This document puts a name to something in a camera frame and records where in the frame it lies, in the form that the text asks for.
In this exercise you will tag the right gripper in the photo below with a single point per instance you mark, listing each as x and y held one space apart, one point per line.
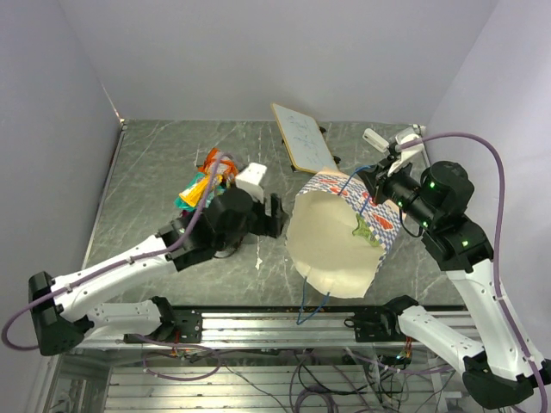
373 177

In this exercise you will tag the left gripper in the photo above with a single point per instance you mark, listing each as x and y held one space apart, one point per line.
269 224

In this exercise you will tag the small olive green packet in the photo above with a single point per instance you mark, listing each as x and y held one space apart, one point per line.
363 231

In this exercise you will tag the blue checkered paper bag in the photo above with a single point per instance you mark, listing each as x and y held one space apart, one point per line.
320 243

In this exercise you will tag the orange snack packet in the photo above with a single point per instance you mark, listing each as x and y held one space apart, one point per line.
219 163

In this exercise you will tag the yellow snack packet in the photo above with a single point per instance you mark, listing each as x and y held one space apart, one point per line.
198 191

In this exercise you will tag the teal Fox's candy bag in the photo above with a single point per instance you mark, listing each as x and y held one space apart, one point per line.
193 202

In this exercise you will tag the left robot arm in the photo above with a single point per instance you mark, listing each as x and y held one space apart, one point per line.
68 308

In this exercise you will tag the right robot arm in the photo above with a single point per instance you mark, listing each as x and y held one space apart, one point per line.
495 370

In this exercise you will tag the white eraser block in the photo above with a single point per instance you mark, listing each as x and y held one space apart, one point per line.
375 139

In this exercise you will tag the small yellow-framed whiteboard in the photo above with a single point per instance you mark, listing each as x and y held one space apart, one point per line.
305 143

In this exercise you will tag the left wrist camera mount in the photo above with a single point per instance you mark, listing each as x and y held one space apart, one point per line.
250 179

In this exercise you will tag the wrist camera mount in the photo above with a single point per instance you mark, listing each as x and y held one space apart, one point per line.
250 179
407 147

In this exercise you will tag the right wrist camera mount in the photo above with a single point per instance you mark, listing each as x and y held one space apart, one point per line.
407 147

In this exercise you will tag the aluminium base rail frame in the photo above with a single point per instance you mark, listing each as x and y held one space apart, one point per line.
258 359

